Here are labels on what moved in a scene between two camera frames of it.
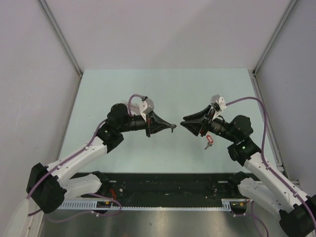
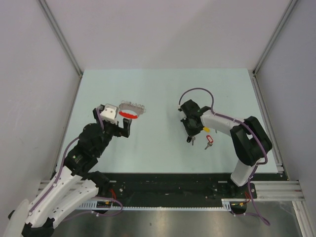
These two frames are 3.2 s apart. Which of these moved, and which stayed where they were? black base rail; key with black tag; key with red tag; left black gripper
Moved: key with black tag; left black gripper
Stayed: key with red tag; black base rail
